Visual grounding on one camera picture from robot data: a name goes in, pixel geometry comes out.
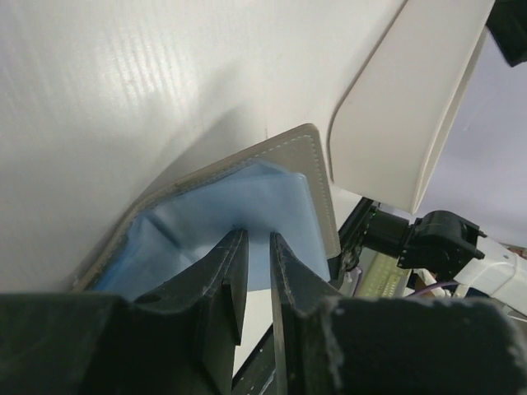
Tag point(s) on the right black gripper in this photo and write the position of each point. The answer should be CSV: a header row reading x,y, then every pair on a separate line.
x,y
371,228

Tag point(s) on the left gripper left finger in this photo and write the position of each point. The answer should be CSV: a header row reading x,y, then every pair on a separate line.
x,y
186,330

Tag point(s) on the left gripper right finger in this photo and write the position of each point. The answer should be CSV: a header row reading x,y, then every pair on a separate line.
x,y
298,294

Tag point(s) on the grey card holder wallet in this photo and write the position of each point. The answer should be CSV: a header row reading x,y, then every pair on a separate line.
x,y
279,185

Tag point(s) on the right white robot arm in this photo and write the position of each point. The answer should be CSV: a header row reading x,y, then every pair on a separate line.
x,y
456,249

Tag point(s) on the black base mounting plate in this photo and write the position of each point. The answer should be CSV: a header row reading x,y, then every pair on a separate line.
x,y
256,375

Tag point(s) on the white plastic tray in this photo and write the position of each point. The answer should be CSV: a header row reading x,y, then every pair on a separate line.
x,y
389,130

